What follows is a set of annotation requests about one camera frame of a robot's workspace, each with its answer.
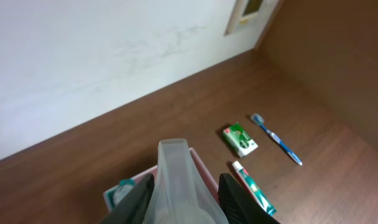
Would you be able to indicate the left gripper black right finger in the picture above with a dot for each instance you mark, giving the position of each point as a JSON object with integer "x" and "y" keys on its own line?
{"x": 238, "y": 206}

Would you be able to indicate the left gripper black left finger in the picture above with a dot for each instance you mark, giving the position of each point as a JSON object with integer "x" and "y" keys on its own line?
{"x": 132, "y": 208}

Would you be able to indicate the teal mouthwash bottle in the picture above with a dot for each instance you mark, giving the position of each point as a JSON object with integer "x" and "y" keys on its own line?
{"x": 122, "y": 190}

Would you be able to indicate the purple foam pump bottle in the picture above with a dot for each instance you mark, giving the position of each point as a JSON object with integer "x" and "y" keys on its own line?
{"x": 180, "y": 195}

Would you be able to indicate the green soap box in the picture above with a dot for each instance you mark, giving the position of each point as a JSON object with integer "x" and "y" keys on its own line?
{"x": 239, "y": 139}

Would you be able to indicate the white green toothpaste tube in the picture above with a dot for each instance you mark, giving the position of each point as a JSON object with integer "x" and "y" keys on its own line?
{"x": 253, "y": 188}

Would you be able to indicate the blue white toothbrush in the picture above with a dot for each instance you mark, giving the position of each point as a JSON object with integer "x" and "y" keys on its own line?
{"x": 256, "y": 118}

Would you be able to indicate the wall socket plate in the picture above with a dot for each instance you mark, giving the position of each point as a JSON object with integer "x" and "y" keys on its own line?
{"x": 245, "y": 14}

